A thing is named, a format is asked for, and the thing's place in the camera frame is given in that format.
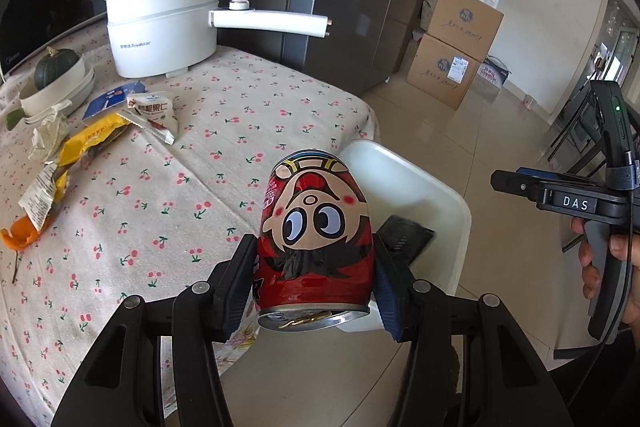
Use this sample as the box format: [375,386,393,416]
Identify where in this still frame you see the yellow snack wrapper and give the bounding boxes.
[19,114,132,230]

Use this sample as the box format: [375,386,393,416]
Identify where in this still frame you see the blue packet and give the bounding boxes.
[81,82,147,122]

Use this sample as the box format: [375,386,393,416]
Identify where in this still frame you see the person's right hand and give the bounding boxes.
[571,217,640,324]

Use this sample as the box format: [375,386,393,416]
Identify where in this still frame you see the white snack wrapper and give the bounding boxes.
[117,91,179,146]

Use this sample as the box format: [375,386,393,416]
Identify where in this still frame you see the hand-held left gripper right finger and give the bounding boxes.
[372,237,576,427]

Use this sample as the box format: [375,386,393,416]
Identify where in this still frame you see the cardboard box with white label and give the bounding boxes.
[406,34,488,110]

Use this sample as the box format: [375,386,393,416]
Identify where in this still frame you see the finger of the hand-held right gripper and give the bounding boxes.
[490,169,543,208]
[517,166,608,182]

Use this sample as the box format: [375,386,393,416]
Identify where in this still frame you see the white tissue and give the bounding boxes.
[29,104,71,160]

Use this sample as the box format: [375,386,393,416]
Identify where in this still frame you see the white shopping bag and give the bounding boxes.
[477,57,511,95]

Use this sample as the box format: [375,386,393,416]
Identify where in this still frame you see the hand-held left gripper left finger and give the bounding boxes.
[50,233,258,427]

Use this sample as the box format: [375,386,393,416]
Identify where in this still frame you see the black chairs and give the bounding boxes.
[545,77,613,172]

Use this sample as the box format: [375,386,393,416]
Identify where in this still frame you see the dark green squash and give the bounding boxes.
[34,47,81,90]

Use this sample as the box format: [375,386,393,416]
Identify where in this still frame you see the black plastic tray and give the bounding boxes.
[376,215,436,265]

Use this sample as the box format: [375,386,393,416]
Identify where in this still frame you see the cream bowl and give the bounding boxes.
[19,57,87,118]

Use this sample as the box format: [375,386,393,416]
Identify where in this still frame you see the orange peel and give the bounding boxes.
[0,217,42,250]

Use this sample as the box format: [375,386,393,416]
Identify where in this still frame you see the white plastic bin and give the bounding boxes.
[220,139,472,427]

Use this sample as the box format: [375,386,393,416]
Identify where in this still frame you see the red cartoon drink can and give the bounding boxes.
[255,149,377,332]

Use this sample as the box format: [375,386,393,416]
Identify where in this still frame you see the white electric pot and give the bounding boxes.
[102,0,333,80]

